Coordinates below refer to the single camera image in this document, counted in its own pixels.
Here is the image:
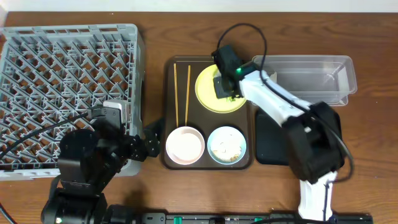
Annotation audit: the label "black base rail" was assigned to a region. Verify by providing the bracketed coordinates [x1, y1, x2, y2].
[102, 203, 374, 224]

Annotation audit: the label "black waste tray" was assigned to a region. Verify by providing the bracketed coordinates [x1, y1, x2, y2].
[255, 109, 289, 166]

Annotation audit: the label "yellow plate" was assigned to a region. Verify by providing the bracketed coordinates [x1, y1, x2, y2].
[195, 65, 246, 113]

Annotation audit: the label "pink bowl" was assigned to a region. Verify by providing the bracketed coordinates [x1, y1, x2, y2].
[165, 126, 205, 166]

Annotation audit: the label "blue bowl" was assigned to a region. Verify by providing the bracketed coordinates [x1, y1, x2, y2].
[206, 126, 247, 166]

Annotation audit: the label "dark brown serving tray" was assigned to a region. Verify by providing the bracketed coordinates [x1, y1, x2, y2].
[161, 56, 255, 170]

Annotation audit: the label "green snack wrapper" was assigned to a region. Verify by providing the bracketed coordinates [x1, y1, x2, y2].
[226, 96, 237, 102]

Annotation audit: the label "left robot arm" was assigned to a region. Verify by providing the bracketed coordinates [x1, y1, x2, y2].
[40, 119, 164, 224]

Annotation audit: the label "grey dish rack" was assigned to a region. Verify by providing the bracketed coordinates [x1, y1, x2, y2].
[1, 24, 145, 181]

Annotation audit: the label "rice and nut scraps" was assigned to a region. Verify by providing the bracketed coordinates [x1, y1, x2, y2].
[212, 134, 242, 162]

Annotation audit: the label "wooden chopstick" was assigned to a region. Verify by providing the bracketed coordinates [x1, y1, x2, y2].
[185, 65, 191, 126]
[174, 63, 179, 128]

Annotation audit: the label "clear plastic bin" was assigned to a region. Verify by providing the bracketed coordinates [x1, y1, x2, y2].
[264, 55, 358, 106]

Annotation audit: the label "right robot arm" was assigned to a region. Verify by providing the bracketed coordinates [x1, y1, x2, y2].
[211, 45, 352, 223]

